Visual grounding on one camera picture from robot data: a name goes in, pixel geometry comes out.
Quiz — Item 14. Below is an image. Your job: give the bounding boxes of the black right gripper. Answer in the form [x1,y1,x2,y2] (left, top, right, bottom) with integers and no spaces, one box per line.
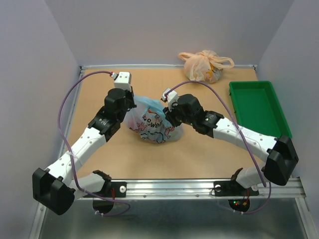
[163,100,195,126]

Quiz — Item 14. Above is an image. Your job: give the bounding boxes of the blue printed plastic bag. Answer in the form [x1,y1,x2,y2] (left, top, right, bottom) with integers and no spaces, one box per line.
[124,95,184,144]

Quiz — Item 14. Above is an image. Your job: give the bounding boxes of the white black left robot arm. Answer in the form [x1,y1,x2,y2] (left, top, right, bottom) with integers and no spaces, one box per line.
[32,87,136,215]

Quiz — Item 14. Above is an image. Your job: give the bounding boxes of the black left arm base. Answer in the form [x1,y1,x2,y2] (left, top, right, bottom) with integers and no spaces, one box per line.
[92,181,127,215]

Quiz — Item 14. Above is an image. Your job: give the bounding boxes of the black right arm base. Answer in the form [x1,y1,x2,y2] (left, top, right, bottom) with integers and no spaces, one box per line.
[210,180,259,213]

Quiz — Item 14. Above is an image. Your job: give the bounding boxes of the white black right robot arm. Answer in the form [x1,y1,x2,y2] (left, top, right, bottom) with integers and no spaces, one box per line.
[161,91,299,197]

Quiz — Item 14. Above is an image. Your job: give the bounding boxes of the orange knotted plastic bag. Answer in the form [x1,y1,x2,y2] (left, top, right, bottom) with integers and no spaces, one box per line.
[178,50,235,84]

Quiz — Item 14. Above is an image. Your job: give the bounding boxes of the green plastic tray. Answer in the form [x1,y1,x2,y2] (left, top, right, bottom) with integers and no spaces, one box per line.
[229,81,292,138]

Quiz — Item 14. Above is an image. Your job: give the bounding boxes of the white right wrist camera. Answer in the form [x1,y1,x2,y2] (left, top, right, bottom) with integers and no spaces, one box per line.
[161,88,178,111]

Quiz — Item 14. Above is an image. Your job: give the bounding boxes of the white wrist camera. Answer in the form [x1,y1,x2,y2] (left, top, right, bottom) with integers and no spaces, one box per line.
[161,88,178,111]
[111,72,132,92]

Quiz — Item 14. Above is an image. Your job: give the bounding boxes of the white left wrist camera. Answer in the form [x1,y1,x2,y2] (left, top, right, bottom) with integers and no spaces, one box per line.
[111,72,132,92]

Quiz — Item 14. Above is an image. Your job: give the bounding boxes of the aluminium frame rail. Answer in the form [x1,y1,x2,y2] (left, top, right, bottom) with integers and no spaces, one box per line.
[28,64,319,239]

